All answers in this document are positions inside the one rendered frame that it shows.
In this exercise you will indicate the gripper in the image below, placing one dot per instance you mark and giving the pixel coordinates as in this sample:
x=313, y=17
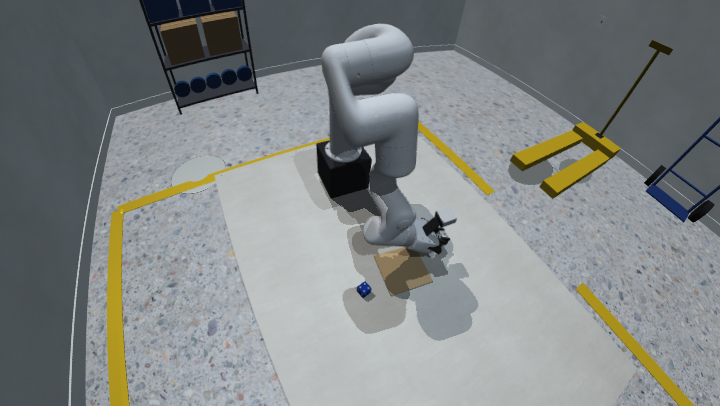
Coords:
x=423, y=243

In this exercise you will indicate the blue die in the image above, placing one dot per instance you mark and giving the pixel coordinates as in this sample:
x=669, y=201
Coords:
x=364, y=289

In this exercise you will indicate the tan flat mat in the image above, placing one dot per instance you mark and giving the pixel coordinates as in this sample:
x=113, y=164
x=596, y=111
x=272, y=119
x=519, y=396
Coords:
x=402, y=270

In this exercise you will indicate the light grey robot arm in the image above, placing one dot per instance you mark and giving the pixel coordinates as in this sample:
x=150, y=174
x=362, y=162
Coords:
x=390, y=120

